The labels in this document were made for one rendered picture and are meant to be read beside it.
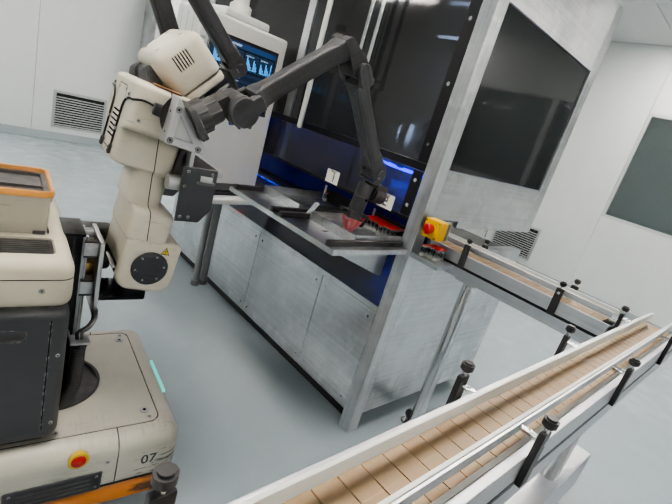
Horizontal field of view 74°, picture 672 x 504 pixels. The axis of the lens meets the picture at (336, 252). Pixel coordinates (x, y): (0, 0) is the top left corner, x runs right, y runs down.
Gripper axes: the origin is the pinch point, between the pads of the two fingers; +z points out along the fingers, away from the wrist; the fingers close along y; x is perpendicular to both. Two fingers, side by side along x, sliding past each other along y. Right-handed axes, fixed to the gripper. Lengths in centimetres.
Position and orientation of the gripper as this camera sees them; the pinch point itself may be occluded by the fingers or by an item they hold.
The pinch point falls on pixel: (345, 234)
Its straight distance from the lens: 162.3
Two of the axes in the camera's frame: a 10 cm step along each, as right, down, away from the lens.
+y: 6.7, 1.5, 7.3
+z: -3.9, 9.0, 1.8
